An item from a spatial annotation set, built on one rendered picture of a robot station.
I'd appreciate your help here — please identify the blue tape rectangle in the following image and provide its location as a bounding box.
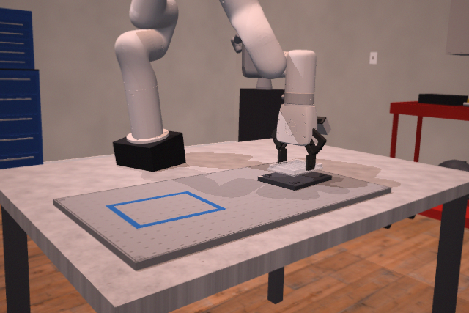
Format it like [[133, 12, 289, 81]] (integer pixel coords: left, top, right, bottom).
[[106, 191, 226, 229]]

